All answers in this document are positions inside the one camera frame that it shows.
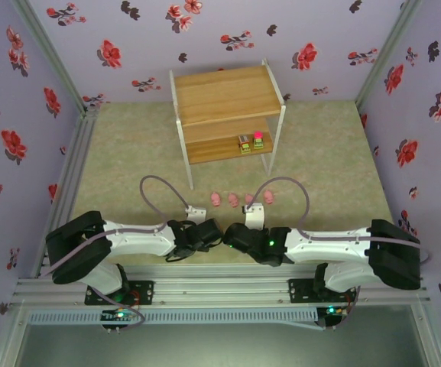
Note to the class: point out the aluminium lower frame bar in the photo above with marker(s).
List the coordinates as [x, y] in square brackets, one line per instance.
[8, 340]
[430, 336]

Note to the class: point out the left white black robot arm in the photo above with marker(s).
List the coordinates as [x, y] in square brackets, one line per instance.
[136, 241]

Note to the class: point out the wooden shelf with white frame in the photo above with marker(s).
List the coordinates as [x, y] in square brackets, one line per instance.
[224, 95]

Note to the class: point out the circuit board with green light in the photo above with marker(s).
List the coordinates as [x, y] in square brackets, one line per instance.
[333, 310]
[119, 315]

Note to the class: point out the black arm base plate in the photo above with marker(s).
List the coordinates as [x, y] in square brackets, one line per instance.
[145, 290]
[298, 290]

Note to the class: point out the pink plastic pig toy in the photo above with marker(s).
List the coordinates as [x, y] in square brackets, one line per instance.
[233, 200]
[248, 199]
[269, 196]
[215, 199]

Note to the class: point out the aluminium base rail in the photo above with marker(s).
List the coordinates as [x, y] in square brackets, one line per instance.
[220, 286]

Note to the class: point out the aluminium corner post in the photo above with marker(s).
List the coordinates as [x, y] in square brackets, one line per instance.
[388, 46]
[48, 42]

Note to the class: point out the aluminium side rail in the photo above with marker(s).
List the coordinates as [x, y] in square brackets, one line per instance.
[73, 168]

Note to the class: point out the grey metal sheet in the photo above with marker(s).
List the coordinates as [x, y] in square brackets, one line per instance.
[220, 348]

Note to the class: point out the grey-topped toy car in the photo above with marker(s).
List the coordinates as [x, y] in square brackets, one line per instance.
[245, 144]

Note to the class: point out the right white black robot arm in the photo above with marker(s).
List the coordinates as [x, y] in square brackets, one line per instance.
[331, 242]

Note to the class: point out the pink-topped green toy car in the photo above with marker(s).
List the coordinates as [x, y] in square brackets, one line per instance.
[258, 141]

